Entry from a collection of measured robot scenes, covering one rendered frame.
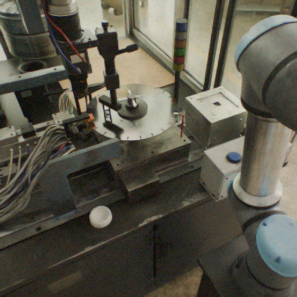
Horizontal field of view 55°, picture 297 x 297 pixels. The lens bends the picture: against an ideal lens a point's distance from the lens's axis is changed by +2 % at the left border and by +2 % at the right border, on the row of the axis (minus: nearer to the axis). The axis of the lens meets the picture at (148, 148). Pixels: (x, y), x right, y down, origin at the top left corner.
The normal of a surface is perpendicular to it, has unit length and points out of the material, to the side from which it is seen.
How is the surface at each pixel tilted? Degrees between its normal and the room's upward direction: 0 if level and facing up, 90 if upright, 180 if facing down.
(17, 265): 0
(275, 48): 44
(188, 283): 0
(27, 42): 90
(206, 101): 0
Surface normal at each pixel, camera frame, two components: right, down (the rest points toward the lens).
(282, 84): -0.86, 0.02
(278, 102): -0.88, 0.37
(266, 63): -0.89, -0.22
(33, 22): 0.44, 0.63
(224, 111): -0.01, -0.71
